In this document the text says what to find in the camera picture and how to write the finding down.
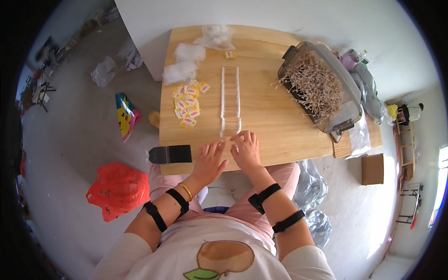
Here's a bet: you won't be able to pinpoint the person's right hand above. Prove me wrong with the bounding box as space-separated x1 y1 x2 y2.
230 130 262 172

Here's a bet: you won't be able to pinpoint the person's left hand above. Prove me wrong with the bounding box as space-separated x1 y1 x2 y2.
189 141 229 188

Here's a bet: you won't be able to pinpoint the row of cotton swabs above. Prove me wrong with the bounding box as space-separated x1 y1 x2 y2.
219 66 242 155

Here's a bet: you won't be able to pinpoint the wooden table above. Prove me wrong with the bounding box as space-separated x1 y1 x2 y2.
159 24 335 176

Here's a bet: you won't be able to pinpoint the person's legs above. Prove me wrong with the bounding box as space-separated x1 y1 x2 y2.
148 162 301 245

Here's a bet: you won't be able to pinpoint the black wrist band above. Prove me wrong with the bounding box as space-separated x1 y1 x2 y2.
165 188 190 220
248 183 282 215
142 201 168 233
272 210 305 234

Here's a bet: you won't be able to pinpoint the pile of yellow packets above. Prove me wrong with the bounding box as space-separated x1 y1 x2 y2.
171 79 211 130

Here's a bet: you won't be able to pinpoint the black flat brush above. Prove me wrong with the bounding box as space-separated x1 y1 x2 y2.
148 144 193 165

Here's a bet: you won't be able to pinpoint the gold bangle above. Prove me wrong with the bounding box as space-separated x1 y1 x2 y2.
178 182 193 202

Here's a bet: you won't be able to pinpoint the heap of wooden swabs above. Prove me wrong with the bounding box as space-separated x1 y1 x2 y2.
271 51 344 125

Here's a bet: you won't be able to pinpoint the silver plastic bags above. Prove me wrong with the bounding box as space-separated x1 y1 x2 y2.
293 159 332 249

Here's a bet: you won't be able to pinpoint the white cotton wad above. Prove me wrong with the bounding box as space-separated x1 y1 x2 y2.
173 42 207 64
162 61 197 85

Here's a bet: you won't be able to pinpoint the clear bag of cotton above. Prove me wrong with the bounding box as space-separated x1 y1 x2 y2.
192 24 236 50

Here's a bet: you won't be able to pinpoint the clear plastic bin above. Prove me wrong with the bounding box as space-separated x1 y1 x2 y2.
277 41 363 144

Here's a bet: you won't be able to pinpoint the clear plastic sheet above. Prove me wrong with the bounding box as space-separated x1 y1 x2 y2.
346 105 372 160

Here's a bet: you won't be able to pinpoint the person's body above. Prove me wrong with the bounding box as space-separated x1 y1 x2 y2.
89 213 337 280

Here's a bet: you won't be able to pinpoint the cartoon print bag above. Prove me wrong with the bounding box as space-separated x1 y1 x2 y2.
115 92 142 143

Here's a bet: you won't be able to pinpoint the purple bottle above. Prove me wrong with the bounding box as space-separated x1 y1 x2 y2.
340 49 370 73

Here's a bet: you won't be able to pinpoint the brown cardboard box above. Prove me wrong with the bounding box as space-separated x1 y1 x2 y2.
361 154 385 186

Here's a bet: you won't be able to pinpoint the grey plastic bag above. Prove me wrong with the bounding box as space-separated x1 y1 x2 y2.
351 62 386 124

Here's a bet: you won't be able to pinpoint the red plastic bag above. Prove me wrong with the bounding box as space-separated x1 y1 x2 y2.
86 162 151 223

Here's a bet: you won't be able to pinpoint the white crumpled bags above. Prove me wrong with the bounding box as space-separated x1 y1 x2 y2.
117 38 144 72

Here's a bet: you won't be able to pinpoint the wooden shelf rack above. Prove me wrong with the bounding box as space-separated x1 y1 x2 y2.
395 108 416 191

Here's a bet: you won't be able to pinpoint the clear plastic bag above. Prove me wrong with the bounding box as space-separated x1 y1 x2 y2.
91 56 117 88

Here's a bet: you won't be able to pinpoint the black metal stand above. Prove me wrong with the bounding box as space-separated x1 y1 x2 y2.
396 183 423 225

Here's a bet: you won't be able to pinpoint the black metal rack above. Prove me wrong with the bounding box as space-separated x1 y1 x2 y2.
32 80 57 113

